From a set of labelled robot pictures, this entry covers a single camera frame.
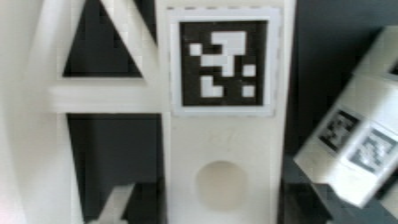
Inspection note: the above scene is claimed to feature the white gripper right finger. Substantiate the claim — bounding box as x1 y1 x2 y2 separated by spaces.
313 184 370 224

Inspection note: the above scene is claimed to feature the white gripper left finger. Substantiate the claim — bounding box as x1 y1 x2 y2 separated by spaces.
88 184 136 224

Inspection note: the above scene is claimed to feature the white chair leg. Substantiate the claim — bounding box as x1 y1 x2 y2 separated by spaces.
294 25 398 206

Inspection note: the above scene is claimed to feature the white chair back frame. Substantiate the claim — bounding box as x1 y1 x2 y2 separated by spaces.
0 0 297 224

